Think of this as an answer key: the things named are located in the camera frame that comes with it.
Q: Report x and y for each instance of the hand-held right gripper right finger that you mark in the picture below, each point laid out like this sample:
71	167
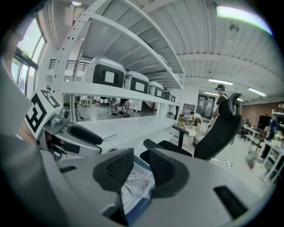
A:
199	188

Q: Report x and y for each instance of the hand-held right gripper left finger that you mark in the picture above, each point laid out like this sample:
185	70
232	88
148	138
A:
84	177

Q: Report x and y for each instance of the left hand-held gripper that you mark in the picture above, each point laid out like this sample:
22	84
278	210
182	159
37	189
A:
42	110

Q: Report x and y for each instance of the grey fabric fold with zipper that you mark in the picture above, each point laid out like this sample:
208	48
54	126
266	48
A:
137	184

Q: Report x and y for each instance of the person's left forearm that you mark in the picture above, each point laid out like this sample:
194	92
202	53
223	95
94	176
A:
27	135

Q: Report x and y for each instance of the black mesh office chair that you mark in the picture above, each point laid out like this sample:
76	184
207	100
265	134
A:
217	137

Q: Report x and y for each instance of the black eyeglasses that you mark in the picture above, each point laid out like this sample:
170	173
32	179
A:
109	138

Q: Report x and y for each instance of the white power strip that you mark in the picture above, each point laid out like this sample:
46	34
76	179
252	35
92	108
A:
229	164

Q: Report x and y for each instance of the white metal shelf rack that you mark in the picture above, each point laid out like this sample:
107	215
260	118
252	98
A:
133	124

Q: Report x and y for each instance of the grey bag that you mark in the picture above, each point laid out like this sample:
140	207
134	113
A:
251	159

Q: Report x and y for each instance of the row of white screen appliances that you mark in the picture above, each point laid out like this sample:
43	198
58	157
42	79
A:
106	75

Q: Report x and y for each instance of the white desk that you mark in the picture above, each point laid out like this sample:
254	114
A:
273	155

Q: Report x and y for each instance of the dark glass door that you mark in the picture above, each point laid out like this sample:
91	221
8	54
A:
206	106

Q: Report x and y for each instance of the glass window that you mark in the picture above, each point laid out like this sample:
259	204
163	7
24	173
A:
33	44

